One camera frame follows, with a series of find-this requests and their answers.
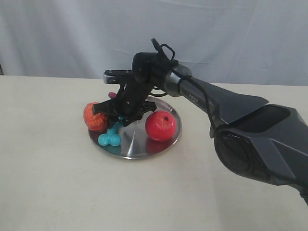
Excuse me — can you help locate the turquoise toy bone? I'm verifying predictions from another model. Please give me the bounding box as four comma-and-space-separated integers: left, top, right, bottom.
97, 118, 123, 147

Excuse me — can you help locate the grey backdrop cloth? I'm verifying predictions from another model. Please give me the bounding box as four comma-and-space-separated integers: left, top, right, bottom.
0, 0, 308, 86

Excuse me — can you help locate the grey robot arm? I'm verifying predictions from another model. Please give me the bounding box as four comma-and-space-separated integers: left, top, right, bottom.
93, 52, 308, 199

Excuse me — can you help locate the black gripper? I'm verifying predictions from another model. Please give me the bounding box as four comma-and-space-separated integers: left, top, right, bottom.
92, 52, 179, 127

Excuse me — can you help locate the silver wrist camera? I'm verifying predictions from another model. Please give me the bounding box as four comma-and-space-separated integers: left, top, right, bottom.
103, 69, 132, 84

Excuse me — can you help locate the red plastic apple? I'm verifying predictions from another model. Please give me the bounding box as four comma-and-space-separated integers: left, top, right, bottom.
145, 110, 177, 142

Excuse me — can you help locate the dark red toy sweet potato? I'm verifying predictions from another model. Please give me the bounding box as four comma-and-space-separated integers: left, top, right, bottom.
108, 92, 117, 99

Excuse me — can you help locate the orange toy pumpkin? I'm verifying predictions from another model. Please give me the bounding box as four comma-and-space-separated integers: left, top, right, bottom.
83, 102, 108, 132

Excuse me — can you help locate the black cable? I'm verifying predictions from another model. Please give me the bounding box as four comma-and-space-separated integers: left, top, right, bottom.
151, 38, 218, 135

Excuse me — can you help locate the round steel plate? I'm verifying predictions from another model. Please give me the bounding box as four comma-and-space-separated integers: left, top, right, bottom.
88, 96, 182, 159

